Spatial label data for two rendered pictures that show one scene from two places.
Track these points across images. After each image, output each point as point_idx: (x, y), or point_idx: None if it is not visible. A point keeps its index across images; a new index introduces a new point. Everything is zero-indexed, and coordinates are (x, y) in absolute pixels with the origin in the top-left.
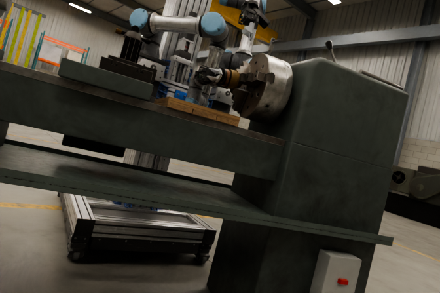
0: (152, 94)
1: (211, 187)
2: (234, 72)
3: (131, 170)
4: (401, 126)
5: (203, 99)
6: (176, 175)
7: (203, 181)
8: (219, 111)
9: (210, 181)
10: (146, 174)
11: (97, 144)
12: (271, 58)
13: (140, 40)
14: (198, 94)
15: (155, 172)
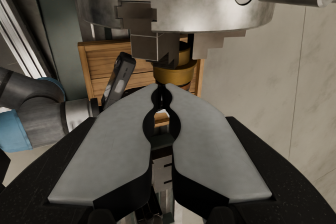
0: None
1: None
2: (193, 73)
3: (71, 94)
4: None
5: (13, 75)
6: (48, 42)
7: None
8: (203, 65)
9: None
10: (76, 79)
11: None
12: (274, 5)
13: (162, 214)
14: (60, 97)
15: (56, 70)
